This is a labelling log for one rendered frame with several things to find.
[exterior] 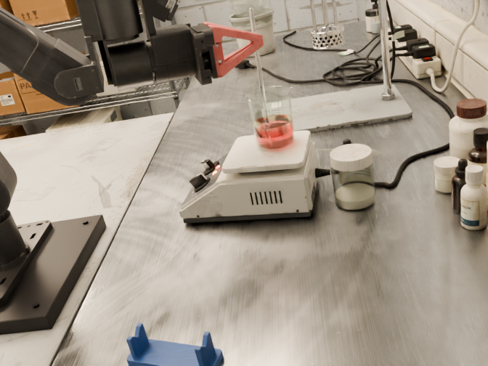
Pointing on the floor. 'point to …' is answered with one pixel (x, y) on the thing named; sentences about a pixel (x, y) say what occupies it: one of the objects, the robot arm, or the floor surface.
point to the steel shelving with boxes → (17, 106)
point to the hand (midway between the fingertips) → (256, 41)
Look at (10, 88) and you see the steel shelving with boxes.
